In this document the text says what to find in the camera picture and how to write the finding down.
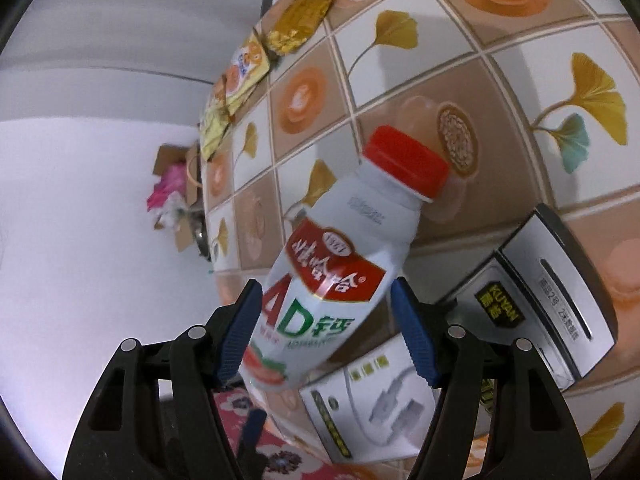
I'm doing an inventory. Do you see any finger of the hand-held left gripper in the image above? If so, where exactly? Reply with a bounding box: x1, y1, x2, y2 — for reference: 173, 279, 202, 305
235, 407, 268, 480

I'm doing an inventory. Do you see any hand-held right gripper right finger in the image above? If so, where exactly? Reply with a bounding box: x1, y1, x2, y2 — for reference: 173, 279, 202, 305
390, 276, 593, 480

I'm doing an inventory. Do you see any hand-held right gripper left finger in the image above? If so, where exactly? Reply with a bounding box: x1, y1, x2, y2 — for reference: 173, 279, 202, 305
61, 277, 263, 480

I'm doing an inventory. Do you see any white red-capped drink bottle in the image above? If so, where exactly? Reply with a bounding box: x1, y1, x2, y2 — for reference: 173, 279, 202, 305
237, 125, 451, 392

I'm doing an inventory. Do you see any red floral cloth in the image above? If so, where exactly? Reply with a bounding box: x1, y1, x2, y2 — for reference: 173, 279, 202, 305
212, 387, 361, 480

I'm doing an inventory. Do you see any cardboard box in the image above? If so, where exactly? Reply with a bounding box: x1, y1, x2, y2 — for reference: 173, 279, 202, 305
152, 144, 206, 256

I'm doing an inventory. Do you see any white plastic bag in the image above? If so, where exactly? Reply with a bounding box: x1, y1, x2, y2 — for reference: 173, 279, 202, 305
152, 195, 193, 231

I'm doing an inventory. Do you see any silver black product box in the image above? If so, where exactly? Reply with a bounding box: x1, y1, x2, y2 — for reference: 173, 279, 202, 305
440, 203, 620, 393

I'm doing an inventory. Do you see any pink plastic bag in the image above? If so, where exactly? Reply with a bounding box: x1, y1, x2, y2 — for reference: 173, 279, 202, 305
146, 162, 187, 211

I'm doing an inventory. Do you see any yellow green snack packet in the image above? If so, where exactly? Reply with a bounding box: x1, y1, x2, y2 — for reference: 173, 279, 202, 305
199, 102, 233, 161

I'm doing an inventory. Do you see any ginkgo patterned tablecloth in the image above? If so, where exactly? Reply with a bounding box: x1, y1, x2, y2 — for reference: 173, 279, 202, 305
197, 0, 640, 480

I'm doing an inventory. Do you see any orange white snack packet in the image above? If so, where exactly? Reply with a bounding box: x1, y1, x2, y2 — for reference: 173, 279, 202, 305
212, 32, 271, 111

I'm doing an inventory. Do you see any golden snack packet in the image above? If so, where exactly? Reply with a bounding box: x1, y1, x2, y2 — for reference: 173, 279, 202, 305
265, 0, 337, 56

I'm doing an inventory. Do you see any white charging cable box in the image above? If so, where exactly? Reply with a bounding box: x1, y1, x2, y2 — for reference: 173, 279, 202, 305
299, 332, 443, 463

